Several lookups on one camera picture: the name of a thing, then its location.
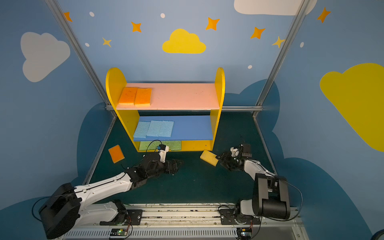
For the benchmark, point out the green sponge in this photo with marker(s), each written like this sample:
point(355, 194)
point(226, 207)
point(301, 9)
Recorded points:
point(154, 144)
point(176, 146)
point(144, 145)
point(168, 143)

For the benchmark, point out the yellow wooden shelf unit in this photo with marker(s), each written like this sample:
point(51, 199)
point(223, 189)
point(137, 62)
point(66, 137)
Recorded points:
point(194, 108)

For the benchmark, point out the green circuit board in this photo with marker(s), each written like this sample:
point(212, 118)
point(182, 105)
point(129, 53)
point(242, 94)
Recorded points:
point(244, 234)
point(118, 233)

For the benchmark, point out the blue sponge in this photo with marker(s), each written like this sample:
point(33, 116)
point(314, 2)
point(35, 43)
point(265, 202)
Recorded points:
point(154, 129)
point(141, 130)
point(166, 129)

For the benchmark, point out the aluminium frame crossbar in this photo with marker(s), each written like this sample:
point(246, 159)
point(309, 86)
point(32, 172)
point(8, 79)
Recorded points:
point(242, 108)

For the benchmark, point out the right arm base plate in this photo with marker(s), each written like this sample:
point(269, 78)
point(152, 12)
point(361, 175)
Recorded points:
point(234, 217)

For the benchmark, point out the aluminium frame post left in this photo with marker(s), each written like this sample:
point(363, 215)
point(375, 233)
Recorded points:
point(64, 24)

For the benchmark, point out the aluminium frame post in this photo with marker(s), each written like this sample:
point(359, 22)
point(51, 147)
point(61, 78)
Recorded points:
point(291, 34)
point(64, 24)

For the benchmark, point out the orange sponge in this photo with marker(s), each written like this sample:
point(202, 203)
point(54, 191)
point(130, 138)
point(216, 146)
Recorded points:
point(128, 96)
point(116, 154)
point(209, 157)
point(143, 97)

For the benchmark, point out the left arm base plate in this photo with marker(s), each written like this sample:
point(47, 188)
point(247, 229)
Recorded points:
point(125, 217)

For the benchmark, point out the aluminium frame post right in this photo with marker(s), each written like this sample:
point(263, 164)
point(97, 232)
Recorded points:
point(291, 34)

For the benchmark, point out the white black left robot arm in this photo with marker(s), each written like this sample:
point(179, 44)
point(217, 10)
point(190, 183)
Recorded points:
point(71, 206)

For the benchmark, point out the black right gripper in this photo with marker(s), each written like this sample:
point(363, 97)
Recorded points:
point(227, 159)

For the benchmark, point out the right green circuit board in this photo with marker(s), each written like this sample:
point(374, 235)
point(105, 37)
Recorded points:
point(244, 234)

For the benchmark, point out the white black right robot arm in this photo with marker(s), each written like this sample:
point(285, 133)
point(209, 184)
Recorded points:
point(270, 198)

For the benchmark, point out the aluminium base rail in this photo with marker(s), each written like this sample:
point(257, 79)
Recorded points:
point(190, 222)

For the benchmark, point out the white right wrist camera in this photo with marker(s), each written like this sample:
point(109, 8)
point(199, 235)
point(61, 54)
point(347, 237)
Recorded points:
point(234, 151)

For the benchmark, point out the left green circuit board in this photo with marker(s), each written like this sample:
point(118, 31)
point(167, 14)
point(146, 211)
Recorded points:
point(118, 233)

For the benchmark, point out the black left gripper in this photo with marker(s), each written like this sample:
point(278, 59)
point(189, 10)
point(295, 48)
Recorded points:
point(167, 166)

